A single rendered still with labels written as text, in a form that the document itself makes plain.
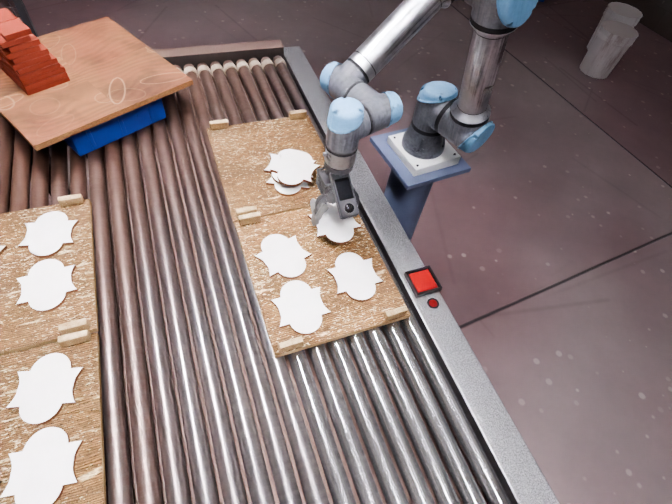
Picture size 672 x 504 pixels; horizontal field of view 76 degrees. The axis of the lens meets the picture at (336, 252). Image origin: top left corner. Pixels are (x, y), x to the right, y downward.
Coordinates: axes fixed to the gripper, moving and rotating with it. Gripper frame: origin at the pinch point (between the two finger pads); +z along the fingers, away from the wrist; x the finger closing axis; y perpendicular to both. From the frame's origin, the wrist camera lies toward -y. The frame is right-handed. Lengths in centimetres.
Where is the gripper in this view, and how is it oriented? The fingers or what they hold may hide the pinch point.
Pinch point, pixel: (334, 221)
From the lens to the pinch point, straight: 118.1
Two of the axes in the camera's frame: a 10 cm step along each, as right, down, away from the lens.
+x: -9.3, 2.3, -2.8
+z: -1.0, 5.9, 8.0
